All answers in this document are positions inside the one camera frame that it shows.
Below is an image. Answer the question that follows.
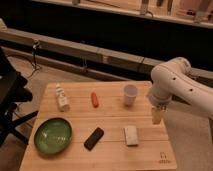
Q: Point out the black rectangular eraser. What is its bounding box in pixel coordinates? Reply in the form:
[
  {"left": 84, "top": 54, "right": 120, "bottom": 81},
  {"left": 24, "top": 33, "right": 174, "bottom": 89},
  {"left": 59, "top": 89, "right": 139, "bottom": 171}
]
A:
[{"left": 84, "top": 127, "right": 104, "bottom": 150}]

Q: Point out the translucent plastic cup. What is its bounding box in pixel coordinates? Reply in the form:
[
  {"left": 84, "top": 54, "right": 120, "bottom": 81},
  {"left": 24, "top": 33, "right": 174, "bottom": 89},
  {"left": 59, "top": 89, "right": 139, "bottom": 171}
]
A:
[{"left": 124, "top": 85, "right": 138, "bottom": 106}]

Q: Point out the orange marker pen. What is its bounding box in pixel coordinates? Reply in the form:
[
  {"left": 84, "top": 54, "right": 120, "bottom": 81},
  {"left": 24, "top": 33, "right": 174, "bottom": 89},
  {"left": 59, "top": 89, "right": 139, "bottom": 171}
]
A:
[{"left": 91, "top": 92, "right": 99, "bottom": 108}]

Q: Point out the black office chair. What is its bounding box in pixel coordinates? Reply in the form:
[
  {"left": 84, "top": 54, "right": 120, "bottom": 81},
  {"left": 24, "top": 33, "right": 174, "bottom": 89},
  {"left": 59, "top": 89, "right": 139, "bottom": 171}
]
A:
[{"left": 0, "top": 47, "right": 37, "bottom": 147}]

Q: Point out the black cable on floor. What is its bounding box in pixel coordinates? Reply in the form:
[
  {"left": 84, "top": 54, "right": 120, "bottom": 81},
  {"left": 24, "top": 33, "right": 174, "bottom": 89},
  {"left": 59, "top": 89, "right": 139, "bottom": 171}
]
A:
[{"left": 27, "top": 39, "right": 43, "bottom": 80}]

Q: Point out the white sponge block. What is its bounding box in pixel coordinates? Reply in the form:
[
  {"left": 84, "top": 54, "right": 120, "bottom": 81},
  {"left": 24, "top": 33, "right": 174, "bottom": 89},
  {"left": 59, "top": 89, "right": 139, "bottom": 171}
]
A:
[{"left": 124, "top": 125, "right": 139, "bottom": 146}]

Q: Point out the white small bottle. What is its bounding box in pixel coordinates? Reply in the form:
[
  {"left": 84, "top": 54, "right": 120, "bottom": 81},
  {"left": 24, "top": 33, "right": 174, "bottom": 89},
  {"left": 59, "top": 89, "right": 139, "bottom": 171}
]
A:
[{"left": 56, "top": 84, "right": 70, "bottom": 112}]

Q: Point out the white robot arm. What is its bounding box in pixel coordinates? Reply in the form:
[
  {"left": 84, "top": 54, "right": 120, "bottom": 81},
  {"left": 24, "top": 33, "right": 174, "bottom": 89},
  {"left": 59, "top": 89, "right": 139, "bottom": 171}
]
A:
[{"left": 147, "top": 57, "right": 213, "bottom": 120}]

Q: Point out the green ceramic bowl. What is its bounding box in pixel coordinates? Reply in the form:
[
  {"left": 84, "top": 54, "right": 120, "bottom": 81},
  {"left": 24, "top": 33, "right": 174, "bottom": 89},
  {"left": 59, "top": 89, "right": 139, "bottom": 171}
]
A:
[{"left": 34, "top": 118, "right": 72, "bottom": 155}]

